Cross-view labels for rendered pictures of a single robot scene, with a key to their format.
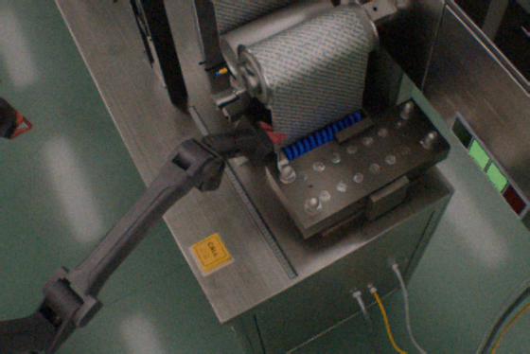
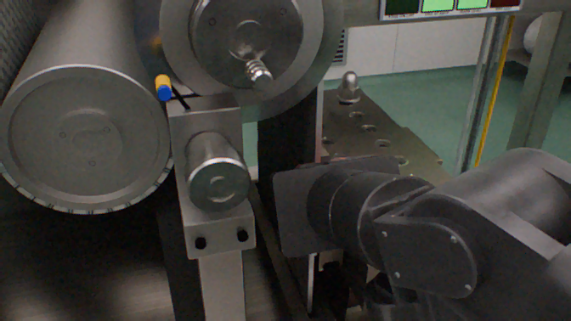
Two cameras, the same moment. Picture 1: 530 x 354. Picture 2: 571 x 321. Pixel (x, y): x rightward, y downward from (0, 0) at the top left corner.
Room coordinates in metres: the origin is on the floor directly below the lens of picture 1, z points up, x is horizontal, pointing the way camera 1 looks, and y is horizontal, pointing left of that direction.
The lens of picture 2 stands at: (0.70, 0.32, 1.35)
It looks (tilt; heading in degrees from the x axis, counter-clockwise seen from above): 32 degrees down; 278
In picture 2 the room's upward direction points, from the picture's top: straight up
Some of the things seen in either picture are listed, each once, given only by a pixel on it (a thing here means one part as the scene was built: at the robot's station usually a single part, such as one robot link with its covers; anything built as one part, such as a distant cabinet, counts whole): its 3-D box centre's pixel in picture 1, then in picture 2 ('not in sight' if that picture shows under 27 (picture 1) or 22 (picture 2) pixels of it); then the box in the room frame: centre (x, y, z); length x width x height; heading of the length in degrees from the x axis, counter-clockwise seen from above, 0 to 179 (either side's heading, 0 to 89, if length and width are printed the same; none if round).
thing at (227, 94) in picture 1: (238, 123); (222, 280); (0.79, 0.04, 1.05); 0.06 x 0.05 x 0.31; 113
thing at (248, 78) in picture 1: (249, 79); (246, 32); (0.76, 0.01, 1.25); 0.07 x 0.02 x 0.07; 23
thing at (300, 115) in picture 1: (319, 109); (281, 119); (0.76, -0.14, 1.11); 0.23 x 0.01 x 0.18; 113
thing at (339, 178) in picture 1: (362, 165); (360, 169); (0.67, -0.23, 1.00); 0.40 x 0.16 x 0.06; 113
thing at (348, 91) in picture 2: (431, 137); (349, 84); (0.69, -0.39, 1.05); 0.04 x 0.04 x 0.04
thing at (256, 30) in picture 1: (280, 36); (96, 80); (0.93, -0.07, 1.17); 0.26 x 0.12 x 0.12; 113
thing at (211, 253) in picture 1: (210, 253); not in sight; (0.53, 0.14, 0.91); 0.07 x 0.07 x 0.02; 23
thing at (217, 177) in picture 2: (218, 99); (217, 178); (0.77, 0.08, 1.18); 0.04 x 0.02 x 0.04; 23
